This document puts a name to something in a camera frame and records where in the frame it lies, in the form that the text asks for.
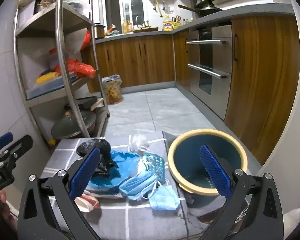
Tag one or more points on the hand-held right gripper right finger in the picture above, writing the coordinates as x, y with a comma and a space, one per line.
215, 170

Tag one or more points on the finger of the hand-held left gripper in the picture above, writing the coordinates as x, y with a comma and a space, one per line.
21, 146
1, 142

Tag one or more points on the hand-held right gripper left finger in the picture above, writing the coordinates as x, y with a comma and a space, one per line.
85, 170

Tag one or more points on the blue wet wipes packet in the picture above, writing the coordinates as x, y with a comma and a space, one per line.
105, 191

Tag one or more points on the blue bin with yellow rim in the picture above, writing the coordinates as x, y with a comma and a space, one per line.
187, 155

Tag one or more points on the blue face mask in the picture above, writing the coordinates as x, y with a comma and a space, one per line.
135, 185
163, 197

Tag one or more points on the person's left hand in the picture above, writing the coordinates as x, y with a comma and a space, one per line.
8, 212

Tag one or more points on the black plastic bag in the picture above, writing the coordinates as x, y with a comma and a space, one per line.
100, 145

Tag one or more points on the small yellow item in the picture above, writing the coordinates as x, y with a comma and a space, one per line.
52, 142

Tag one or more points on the red and white packet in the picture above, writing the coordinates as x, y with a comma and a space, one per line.
87, 202

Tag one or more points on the glass pot lid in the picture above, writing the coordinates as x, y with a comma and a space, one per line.
70, 126

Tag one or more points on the teal snack wrapper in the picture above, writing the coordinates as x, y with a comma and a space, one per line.
155, 165

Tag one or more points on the clear plastic bag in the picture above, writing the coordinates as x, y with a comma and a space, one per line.
138, 142

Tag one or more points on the grey plastic storage box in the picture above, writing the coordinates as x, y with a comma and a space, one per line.
47, 87

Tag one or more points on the grey checked mat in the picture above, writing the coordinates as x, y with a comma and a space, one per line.
130, 220

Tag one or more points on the black pan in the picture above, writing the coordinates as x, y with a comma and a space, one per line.
87, 102

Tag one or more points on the yellow item on shelf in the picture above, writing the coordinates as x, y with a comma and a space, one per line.
47, 77

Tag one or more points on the clear bag of snacks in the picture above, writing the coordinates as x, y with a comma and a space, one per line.
113, 90

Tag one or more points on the large orange plastic bag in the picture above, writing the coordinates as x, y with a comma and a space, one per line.
77, 67

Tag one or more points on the metal shelf rack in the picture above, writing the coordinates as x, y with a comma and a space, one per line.
61, 55

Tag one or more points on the wooden kitchen cabinets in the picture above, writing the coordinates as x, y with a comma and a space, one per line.
262, 80

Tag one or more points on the stainless steel oven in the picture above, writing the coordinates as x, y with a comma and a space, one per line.
220, 55

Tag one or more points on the small orange plastic bag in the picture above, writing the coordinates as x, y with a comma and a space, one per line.
86, 40

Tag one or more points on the dark metal pot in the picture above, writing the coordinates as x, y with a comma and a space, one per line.
99, 31

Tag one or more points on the amber bottle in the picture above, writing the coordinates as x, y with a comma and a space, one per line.
127, 27

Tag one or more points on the yellow oil bottle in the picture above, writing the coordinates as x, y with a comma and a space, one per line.
168, 26

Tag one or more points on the metal faucet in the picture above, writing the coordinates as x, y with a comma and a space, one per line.
139, 20

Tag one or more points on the black wok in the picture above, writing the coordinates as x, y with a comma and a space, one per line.
207, 10

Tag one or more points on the kitchen window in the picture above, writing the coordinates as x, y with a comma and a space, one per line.
125, 0

